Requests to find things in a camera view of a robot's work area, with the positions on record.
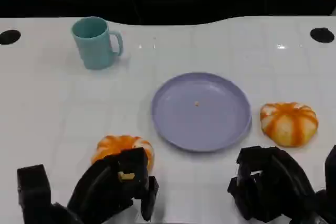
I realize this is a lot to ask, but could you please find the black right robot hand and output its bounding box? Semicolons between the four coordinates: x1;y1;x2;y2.
227;145;316;221

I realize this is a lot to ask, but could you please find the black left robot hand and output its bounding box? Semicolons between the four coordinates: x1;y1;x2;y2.
67;147;160;222

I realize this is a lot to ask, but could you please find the orange white toy bread roll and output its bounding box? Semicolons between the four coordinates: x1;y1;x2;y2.
91;135;155;173
259;102;320;148

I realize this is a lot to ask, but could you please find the lilac plate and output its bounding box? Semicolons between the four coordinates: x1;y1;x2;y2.
151;71;253;154

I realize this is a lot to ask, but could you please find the pale green mug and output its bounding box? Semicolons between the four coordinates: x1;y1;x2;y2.
71;16;124;70

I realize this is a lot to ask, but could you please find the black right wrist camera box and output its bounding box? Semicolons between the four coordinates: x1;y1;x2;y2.
324;144;336;191

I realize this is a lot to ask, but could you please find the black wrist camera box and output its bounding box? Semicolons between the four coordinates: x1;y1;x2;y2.
324;144;336;191
16;164;51;224

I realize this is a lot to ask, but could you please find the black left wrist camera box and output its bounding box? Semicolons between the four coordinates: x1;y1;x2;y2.
16;164;51;224

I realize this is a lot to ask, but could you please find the black table cable hole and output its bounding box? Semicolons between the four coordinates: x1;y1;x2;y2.
0;29;22;46
309;27;335;44

